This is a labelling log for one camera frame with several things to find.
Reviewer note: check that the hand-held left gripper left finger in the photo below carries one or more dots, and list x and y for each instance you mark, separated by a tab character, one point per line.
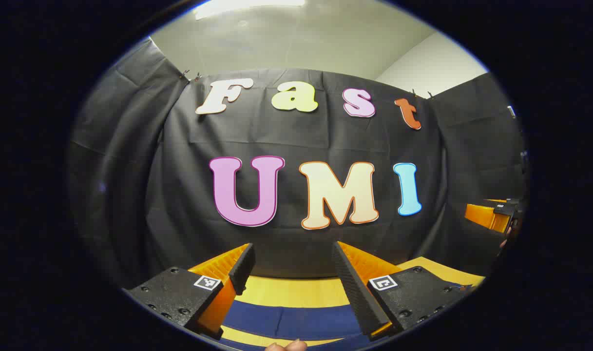
242	270

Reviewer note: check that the black backdrop cloth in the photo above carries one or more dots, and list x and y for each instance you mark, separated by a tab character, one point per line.
179	195

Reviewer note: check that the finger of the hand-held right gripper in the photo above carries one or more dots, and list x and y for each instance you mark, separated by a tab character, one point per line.
484	217

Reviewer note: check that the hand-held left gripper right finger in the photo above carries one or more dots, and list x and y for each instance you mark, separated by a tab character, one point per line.
352	292

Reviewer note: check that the blue denim jeans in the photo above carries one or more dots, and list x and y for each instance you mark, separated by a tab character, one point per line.
296	321

